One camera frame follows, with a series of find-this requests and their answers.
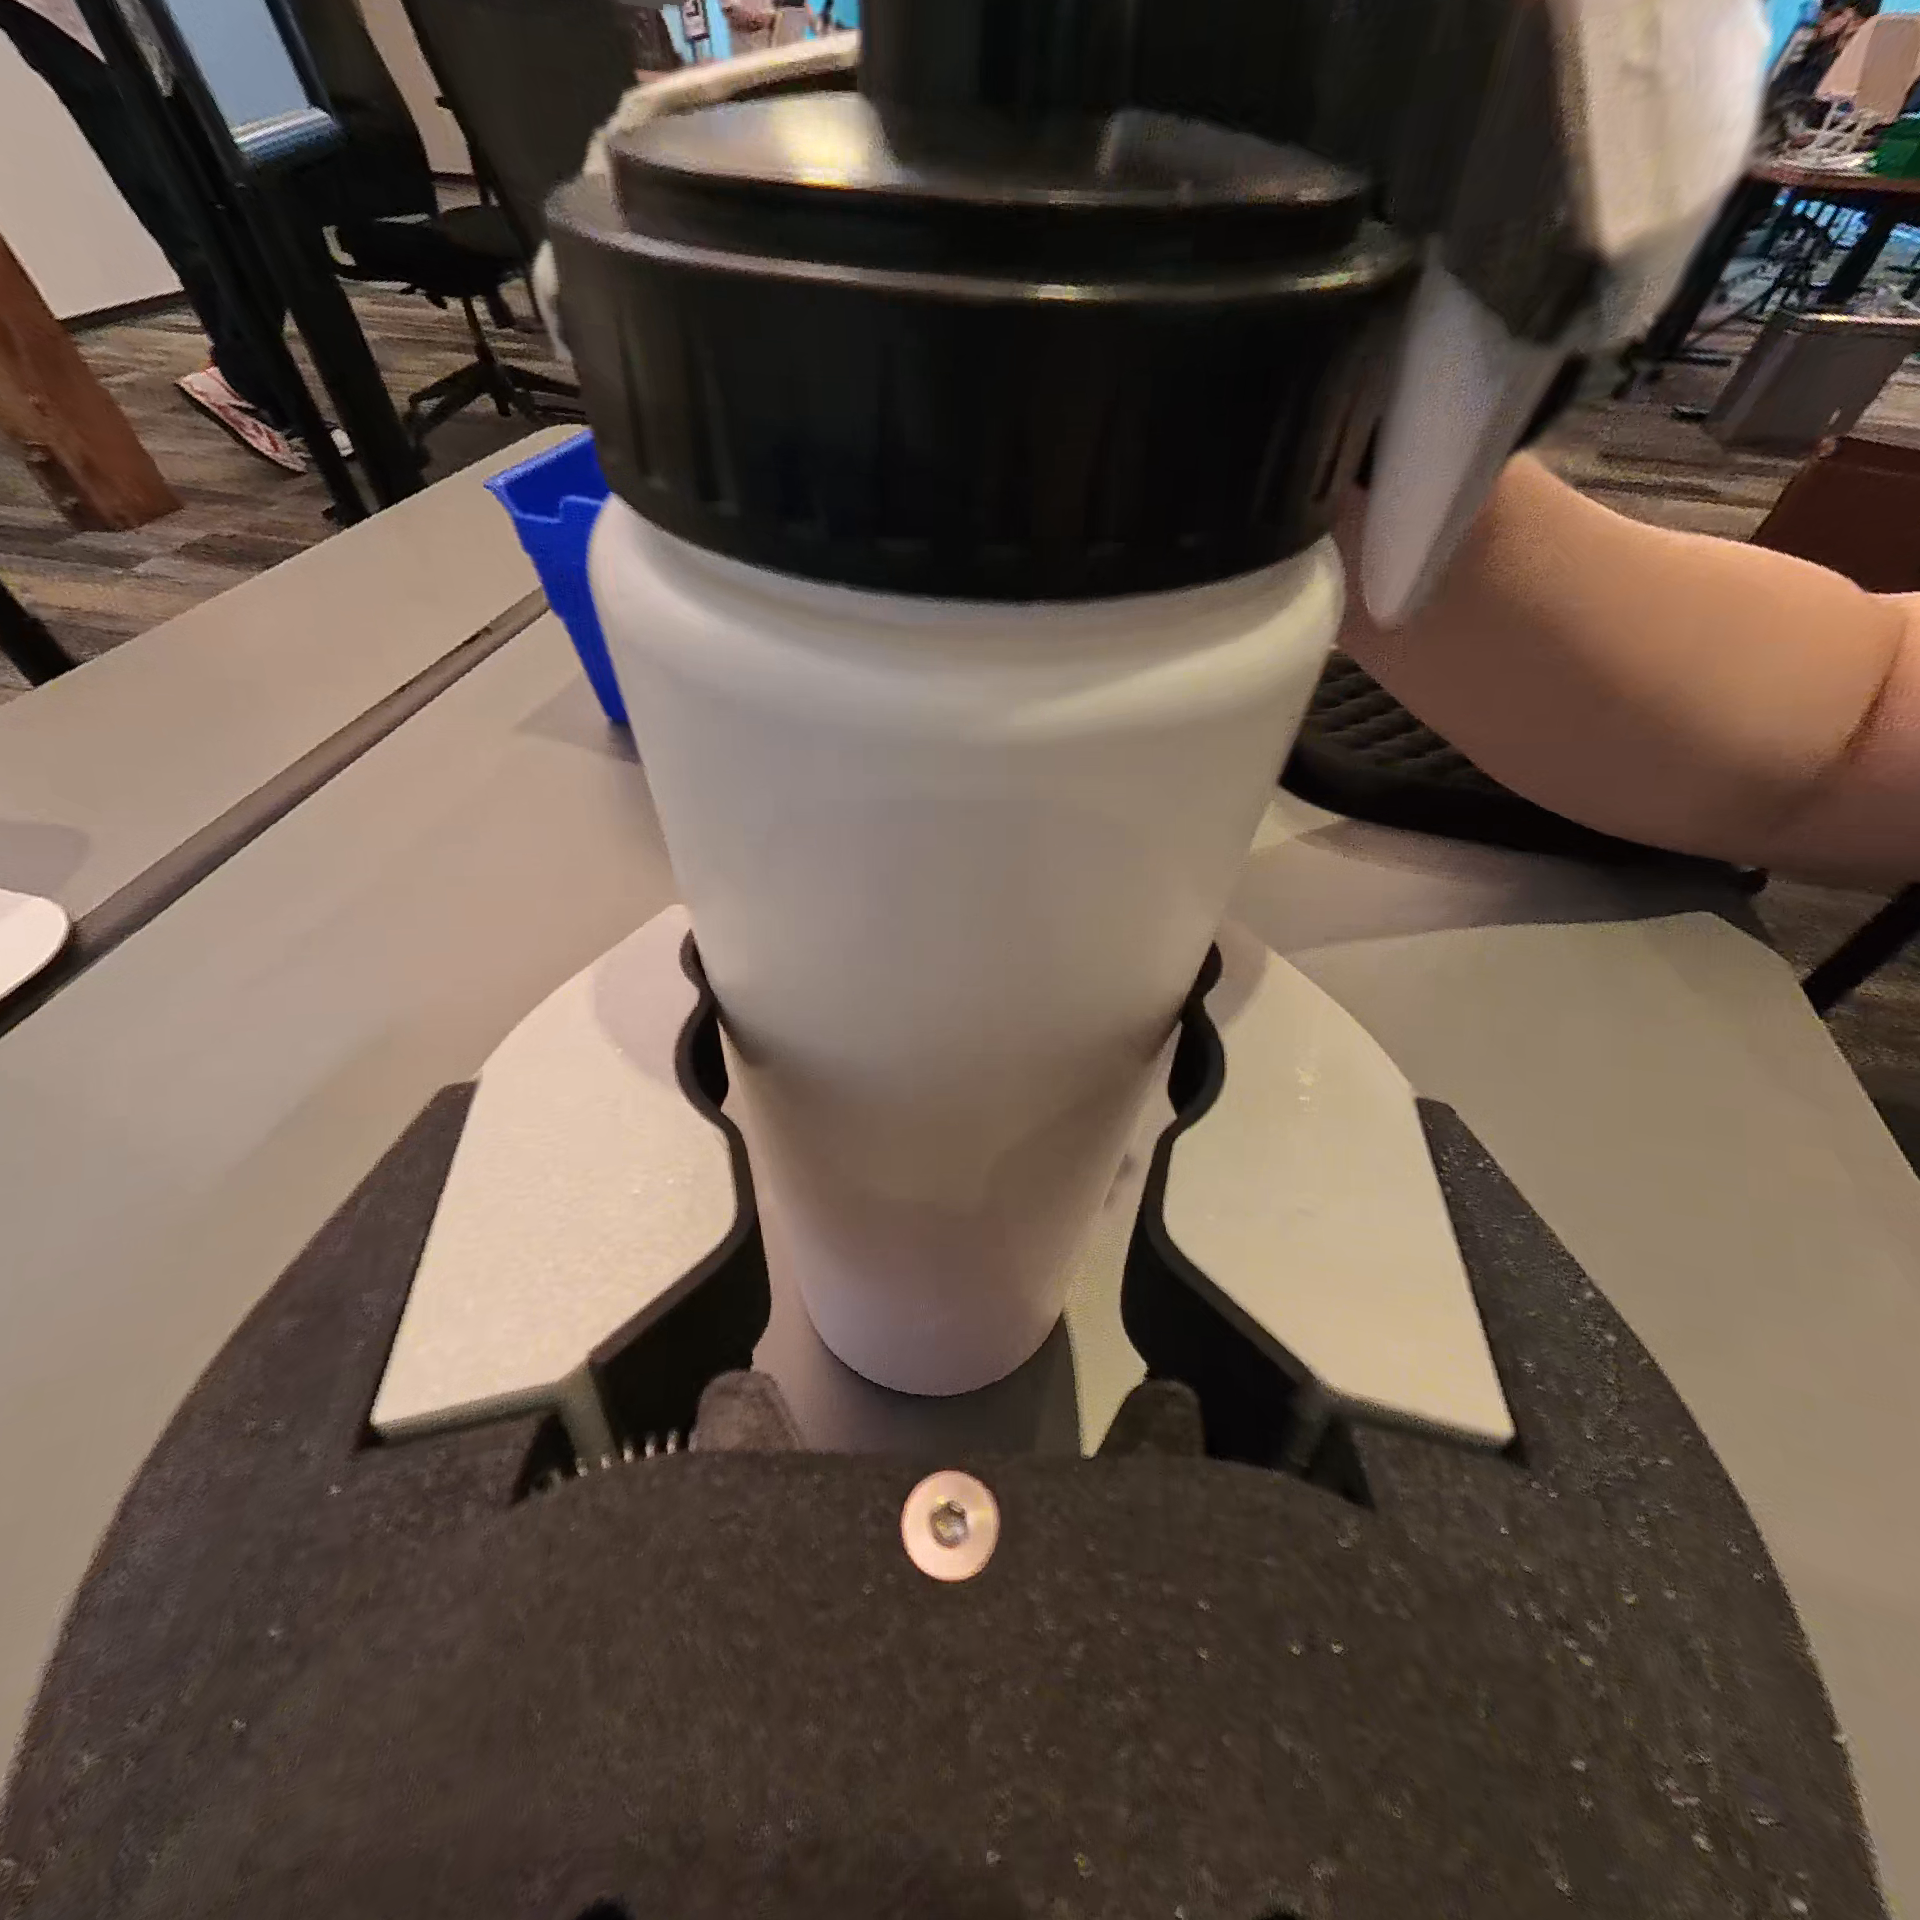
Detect wooden table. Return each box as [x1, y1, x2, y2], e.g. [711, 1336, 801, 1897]
[1747, 151, 1920, 325]

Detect blue plastic bin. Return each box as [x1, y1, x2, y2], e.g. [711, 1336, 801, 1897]
[486, 429, 631, 728]

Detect black bottle lid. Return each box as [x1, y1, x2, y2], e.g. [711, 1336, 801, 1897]
[541, 0, 1427, 606]

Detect black office chair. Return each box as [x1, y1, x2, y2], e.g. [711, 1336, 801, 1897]
[1799, 884, 1920, 1016]
[293, 0, 586, 434]
[407, 0, 662, 242]

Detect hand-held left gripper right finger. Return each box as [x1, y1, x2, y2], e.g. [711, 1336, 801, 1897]
[1122, 917, 1518, 1504]

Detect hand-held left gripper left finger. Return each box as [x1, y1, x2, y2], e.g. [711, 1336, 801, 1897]
[368, 905, 772, 1489]

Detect wooden post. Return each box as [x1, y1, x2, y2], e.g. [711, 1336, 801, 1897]
[0, 237, 181, 534]

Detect brown cardboard box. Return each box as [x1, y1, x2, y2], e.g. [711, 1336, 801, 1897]
[1747, 434, 1920, 594]

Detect grey metal box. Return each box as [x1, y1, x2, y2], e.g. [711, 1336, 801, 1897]
[1713, 305, 1920, 451]

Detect white plastic bottle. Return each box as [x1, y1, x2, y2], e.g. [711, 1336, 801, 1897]
[586, 496, 1347, 1400]

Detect black framed sign easel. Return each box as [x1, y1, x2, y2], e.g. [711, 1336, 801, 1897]
[90, 0, 428, 518]

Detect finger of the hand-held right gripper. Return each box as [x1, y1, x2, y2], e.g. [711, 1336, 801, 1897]
[529, 37, 862, 363]

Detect person's right forearm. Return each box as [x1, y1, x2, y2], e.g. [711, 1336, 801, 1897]
[1338, 445, 1920, 890]

